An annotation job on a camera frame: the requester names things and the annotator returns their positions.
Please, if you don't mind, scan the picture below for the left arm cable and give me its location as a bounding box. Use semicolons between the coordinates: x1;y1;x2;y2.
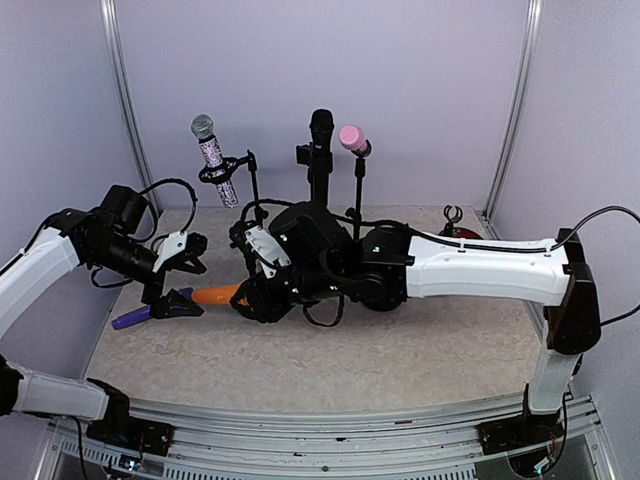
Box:
89;178;200;289

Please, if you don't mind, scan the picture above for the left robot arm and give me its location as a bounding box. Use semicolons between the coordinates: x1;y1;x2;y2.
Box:
1;185;208;456

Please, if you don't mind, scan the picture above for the left aluminium frame post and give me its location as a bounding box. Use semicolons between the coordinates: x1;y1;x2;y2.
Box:
99;0;154;187

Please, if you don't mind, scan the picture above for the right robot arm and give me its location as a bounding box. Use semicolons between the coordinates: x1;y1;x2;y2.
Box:
229;202;601;454

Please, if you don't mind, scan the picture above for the orange microphone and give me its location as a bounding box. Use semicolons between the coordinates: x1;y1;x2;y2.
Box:
191;284;240;305

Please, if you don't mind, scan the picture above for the glitter silver microphone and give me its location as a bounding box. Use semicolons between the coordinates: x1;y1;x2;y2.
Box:
191;114;238;208

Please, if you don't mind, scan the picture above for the front aluminium rail base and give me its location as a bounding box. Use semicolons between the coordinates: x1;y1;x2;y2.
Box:
31;394;622;479

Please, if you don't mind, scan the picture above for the pink microphone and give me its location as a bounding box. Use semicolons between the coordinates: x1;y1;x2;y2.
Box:
339;125;371;157

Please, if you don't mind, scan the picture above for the back tall round stand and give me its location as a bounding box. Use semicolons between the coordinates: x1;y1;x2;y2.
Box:
296;143;333;206

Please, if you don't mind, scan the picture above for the black tripod mic stand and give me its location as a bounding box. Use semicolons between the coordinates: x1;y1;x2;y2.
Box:
198;150;260;208

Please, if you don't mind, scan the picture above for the purple microphone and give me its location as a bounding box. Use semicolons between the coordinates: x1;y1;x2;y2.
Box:
111;305;186;330

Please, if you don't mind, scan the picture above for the black microphone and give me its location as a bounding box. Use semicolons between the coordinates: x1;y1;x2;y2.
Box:
308;108;335;204

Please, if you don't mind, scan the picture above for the right aluminium frame post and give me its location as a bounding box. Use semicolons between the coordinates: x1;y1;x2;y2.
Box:
482;0;544;223

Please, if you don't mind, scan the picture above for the aluminium frame post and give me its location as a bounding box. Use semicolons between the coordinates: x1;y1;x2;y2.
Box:
99;0;154;187
482;0;544;223

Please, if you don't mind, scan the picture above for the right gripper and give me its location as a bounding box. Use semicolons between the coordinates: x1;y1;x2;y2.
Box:
229;261;343;325

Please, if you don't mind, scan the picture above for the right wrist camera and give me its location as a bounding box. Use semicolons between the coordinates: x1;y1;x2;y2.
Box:
229;222;291;279

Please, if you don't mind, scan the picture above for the red floral plate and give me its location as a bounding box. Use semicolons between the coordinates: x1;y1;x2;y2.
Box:
439;226;483;240

